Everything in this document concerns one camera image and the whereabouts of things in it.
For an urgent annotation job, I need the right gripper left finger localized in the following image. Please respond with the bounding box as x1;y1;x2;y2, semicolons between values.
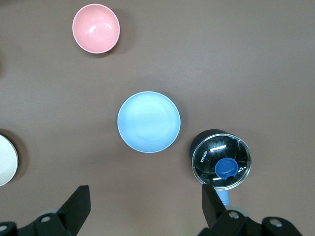
17;185;92;236

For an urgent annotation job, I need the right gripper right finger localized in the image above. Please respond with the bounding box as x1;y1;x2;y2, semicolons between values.
199;184;262;236

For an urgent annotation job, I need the blue plate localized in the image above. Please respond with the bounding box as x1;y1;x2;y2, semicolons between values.
117;91;182;154

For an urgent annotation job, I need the glass lid blue knob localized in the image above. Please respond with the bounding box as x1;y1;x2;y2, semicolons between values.
191;133;252;191

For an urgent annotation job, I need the dark blue saucepan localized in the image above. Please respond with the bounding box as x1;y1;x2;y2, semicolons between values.
189;129;239;208

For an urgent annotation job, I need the beige plate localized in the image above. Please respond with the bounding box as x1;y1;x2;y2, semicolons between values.
0;134;19;187

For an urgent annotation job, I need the pink bowl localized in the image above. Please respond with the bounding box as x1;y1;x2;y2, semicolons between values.
72;3;121;54

